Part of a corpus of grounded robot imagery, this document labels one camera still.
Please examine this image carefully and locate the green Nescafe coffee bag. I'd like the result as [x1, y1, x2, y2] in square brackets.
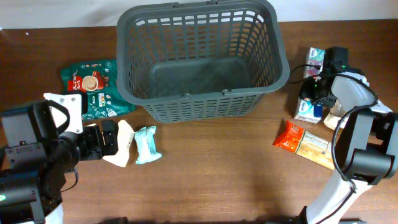
[60, 59, 136, 121]

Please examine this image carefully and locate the left black cable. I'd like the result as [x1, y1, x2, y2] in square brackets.
[60, 166, 79, 193]

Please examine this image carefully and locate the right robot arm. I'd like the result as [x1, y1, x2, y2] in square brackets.
[296, 47, 397, 223]

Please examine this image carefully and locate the mint green snack packet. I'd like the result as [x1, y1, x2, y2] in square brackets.
[134, 126, 162, 165]

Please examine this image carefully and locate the Kleenex tissue multipack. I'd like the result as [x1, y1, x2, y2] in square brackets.
[294, 47, 325, 124]

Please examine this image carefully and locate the dark grey plastic basket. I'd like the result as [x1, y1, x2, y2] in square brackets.
[116, 1, 290, 123]

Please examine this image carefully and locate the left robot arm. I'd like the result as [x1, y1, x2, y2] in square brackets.
[1, 100, 118, 223]

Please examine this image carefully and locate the brown white pastry bag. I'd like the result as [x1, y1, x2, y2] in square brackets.
[323, 102, 346, 130]

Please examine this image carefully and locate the orange spaghetti packet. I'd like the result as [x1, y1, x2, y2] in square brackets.
[272, 121, 335, 170]

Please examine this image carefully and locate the beige crumpled snack bag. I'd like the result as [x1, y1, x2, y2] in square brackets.
[88, 120, 135, 167]

